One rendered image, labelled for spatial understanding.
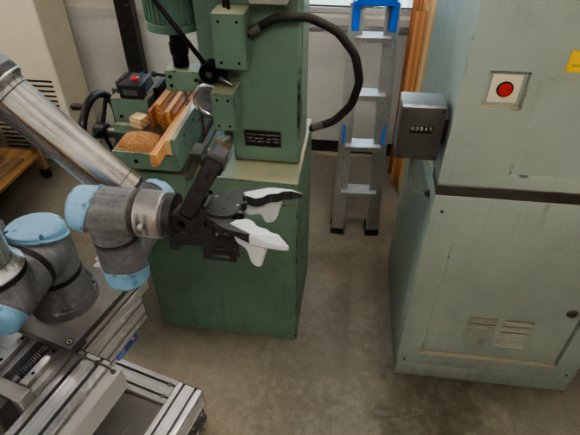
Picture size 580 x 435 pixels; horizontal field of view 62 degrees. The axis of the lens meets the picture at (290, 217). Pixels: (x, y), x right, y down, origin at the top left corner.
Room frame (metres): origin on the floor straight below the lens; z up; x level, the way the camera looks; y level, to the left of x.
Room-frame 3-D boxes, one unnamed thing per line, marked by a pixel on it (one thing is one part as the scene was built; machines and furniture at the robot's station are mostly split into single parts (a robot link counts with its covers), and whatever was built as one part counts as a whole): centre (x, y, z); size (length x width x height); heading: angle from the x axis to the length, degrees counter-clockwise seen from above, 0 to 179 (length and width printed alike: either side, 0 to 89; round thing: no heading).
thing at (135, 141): (1.32, 0.47, 0.92); 0.14 x 0.09 x 0.04; 82
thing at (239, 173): (1.50, 0.23, 0.76); 0.57 x 0.45 x 0.09; 82
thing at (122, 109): (1.58, 0.54, 0.92); 0.15 x 0.13 x 0.09; 172
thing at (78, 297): (0.76, 0.53, 0.87); 0.15 x 0.15 x 0.10
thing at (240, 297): (1.50, 0.23, 0.36); 0.58 x 0.45 x 0.71; 82
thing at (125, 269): (0.61, 0.28, 1.12); 0.11 x 0.08 x 0.11; 172
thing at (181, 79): (1.51, 0.33, 1.03); 0.14 x 0.07 x 0.09; 82
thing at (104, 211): (0.59, 0.28, 1.21); 0.11 x 0.08 x 0.09; 82
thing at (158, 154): (1.46, 0.36, 0.92); 0.54 x 0.02 x 0.04; 172
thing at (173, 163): (1.57, 0.45, 0.87); 0.61 x 0.30 x 0.06; 172
